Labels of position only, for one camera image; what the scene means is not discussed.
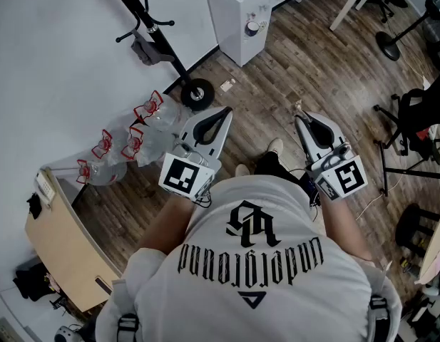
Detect beige wooden desk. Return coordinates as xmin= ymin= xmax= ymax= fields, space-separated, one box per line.
xmin=25 ymin=167 xmax=123 ymax=313

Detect grey right shoulder strap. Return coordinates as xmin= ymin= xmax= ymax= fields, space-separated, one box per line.
xmin=369 ymin=296 xmax=391 ymax=342

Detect white floor cable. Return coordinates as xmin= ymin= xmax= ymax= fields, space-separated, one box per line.
xmin=354 ymin=171 xmax=404 ymax=222

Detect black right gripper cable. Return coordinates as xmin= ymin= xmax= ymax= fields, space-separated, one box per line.
xmin=308 ymin=187 xmax=326 ymax=224

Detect clear water bottle red handle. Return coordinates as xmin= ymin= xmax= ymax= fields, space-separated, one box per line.
xmin=133 ymin=90 xmax=181 ymax=132
xmin=76 ymin=158 xmax=128 ymax=187
xmin=91 ymin=128 xmax=131 ymax=167
xmin=120 ymin=125 xmax=170 ymax=167

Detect light wooden table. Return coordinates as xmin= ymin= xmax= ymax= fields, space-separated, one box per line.
xmin=415 ymin=204 xmax=440 ymax=288

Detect grey left shoulder strap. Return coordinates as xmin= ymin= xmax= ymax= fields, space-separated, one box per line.
xmin=116 ymin=313 xmax=140 ymax=342

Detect black standing fan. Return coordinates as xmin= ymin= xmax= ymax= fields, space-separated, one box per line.
xmin=374 ymin=0 xmax=440 ymax=71

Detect white desk telephone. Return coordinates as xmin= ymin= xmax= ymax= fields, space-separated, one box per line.
xmin=34 ymin=169 xmax=57 ymax=206

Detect black pouch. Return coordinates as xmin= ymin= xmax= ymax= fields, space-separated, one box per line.
xmin=26 ymin=192 xmax=43 ymax=220

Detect grey shoulder strap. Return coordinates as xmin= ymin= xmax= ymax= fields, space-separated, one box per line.
xmin=116 ymin=313 xmax=140 ymax=342
xmin=369 ymin=296 xmax=391 ymax=342

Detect white mini fridge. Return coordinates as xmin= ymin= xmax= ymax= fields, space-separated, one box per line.
xmin=204 ymin=0 xmax=277 ymax=68

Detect person's right forearm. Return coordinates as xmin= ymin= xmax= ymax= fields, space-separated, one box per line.
xmin=317 ymin=190 xmax=377 ymax=264

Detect white table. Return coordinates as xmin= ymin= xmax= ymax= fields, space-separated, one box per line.
xmin=328 ymin=0 xmax=392 ymax=31

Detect person's white printed shirt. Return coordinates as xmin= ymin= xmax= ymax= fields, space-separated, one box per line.
xmin=94 ymin=175 xmax=404 ymax=342

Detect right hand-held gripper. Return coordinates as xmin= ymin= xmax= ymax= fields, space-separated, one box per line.
xmin=294 ymin=110 xmax=369 ymax=202

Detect white round device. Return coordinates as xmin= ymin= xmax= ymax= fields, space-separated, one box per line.
xmin=54 ymin=325 xmax=81 ymax=342

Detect black bag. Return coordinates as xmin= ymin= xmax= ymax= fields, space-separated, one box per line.
xmin=12 ymin=260 xmax=62 ymax=303

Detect grey cloth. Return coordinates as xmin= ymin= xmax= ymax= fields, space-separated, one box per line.
xmin=130 ymin=30 xmax=176 ymax=66

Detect person's black trousers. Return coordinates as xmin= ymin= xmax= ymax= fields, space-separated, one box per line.
xmin=253 ymin=150 xmax=313 ymax=192

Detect person's left forearm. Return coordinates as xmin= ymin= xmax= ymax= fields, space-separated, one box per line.
xmin=136 ymin=190 xmax=196 ymax=260

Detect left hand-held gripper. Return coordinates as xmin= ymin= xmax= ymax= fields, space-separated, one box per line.
xmin=157 ymin=105 xmax=235 ymax=202

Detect black stool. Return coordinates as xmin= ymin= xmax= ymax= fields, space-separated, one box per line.
xmin=395 ymin=203 xmax=440 ymax=259

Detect person's right beige shoe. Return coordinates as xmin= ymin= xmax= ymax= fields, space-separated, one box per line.
xmin=266 ymin=137 xmax=285 ymax=156

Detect black office chair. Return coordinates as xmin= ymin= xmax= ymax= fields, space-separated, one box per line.
xmin=372 ymin=71 xmax=440 ymax=197

